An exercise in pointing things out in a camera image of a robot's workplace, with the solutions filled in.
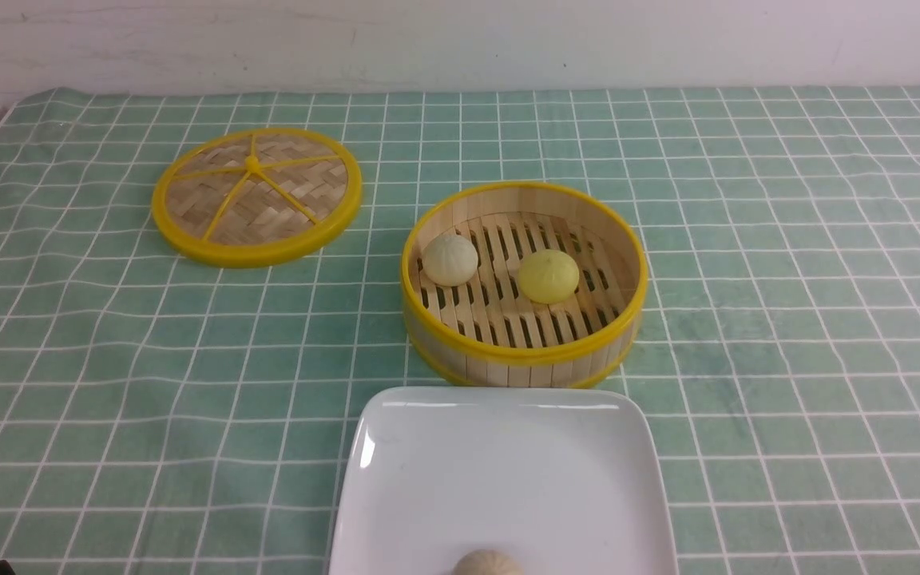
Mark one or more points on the white steamed bun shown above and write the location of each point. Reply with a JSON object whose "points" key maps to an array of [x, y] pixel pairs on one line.
{"points": [[450, 259]]}

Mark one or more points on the yellow steamed bun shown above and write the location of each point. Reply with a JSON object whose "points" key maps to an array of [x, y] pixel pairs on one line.
{"points": [[548, 277]]}

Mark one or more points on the white square plate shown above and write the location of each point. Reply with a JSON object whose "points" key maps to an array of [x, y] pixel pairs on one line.
{"points": [[561, 481]]}

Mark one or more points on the beige steamed bun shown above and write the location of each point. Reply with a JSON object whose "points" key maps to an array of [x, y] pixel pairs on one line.
{"points": [[487, 562]]}

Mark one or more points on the yellow bamboo steamer basket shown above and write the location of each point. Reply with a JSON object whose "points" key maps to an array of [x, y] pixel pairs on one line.
{"points": [[486, 333]]}

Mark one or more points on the yellow bamboo steamer lid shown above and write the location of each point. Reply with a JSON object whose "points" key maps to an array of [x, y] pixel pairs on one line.
{"points": [[258, 198]]}

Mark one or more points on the green checked tablecloth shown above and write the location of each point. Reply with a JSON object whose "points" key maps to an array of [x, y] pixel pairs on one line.
{"points": [[160, 416]]}

